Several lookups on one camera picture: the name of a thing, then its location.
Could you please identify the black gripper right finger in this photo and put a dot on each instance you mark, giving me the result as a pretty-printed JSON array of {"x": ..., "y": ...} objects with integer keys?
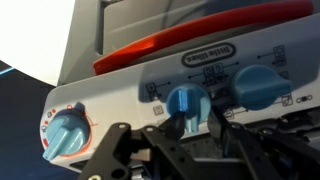
[{"x": 269, "y": 154}]

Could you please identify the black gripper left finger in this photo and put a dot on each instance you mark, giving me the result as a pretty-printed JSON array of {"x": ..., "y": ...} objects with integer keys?
[{"x": 156, "y": 148}]

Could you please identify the blue knob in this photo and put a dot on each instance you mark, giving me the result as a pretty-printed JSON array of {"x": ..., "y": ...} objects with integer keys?
[
  {"x": 67, "y": 133},
  {"x": 257, "y": 87},
  {"x": 194, "y": 101}
]

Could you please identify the grey toy oven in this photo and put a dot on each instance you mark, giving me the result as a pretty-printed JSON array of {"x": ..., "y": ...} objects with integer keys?
[{"x": 137, "y": 94}]

